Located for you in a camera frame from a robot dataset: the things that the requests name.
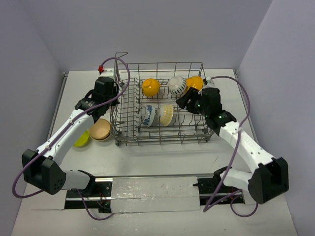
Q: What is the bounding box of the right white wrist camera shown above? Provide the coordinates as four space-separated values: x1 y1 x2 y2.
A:
198 77 216 94

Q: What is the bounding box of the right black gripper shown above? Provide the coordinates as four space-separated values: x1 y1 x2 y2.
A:
176 87 210 117

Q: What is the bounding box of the blue floral ceramic bowl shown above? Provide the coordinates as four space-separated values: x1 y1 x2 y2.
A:
140 104 156 127

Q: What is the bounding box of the grey wire dish rack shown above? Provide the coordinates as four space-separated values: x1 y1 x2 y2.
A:
110 53 214 146

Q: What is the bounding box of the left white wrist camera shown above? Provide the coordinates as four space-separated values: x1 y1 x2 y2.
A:
101 68 114 78

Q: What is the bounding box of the pale yellow flower bowl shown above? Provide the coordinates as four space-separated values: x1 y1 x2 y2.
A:
156 104 174 127

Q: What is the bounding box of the tan ceramic bowl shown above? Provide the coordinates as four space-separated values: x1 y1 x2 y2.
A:
89 118 111 141

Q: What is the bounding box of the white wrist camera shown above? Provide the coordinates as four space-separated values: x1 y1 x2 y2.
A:
101 68 114 78
198 77 216 94

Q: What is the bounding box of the small orange plastic bowl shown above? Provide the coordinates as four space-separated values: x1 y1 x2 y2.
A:
141 78 160 97

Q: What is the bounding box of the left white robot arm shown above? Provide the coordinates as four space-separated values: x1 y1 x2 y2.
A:
22 77 119 196

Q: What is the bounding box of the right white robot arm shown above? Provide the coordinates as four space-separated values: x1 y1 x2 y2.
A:
176 88 289 204

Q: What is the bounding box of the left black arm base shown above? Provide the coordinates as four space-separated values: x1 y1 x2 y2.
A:
64 177 113 214

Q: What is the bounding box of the clear plastic tape sheet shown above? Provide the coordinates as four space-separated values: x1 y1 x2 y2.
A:
111 177 200 213

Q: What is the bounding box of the lime green plastic bowl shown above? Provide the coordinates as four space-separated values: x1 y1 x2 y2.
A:
73 130 90 148

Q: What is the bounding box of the white striped ceramic bowl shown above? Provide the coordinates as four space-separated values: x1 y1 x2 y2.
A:
167 76 187 96

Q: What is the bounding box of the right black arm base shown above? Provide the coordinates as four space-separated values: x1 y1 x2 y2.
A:
192 172 246 206

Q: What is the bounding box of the large orange plastic bowl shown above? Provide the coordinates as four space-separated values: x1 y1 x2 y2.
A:
186 76 204 91

